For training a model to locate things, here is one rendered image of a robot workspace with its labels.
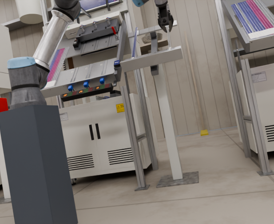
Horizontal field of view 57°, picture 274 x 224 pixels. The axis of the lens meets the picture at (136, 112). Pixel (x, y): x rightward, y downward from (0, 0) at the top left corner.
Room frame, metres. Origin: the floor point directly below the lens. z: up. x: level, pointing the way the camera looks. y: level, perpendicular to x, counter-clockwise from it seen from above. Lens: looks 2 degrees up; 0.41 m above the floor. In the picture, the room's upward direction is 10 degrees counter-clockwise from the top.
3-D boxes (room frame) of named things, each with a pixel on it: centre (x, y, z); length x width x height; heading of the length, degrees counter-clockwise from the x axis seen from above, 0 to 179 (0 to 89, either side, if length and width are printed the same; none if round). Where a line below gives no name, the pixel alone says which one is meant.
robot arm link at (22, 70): (1.11, 0.47, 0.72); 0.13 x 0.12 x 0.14; 7
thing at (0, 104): (1.96, 1.08, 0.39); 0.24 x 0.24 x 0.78; 77
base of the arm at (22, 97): (1.11, 0.47, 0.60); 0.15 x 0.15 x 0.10
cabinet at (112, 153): (2.24, 0.27, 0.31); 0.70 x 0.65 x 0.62; 77
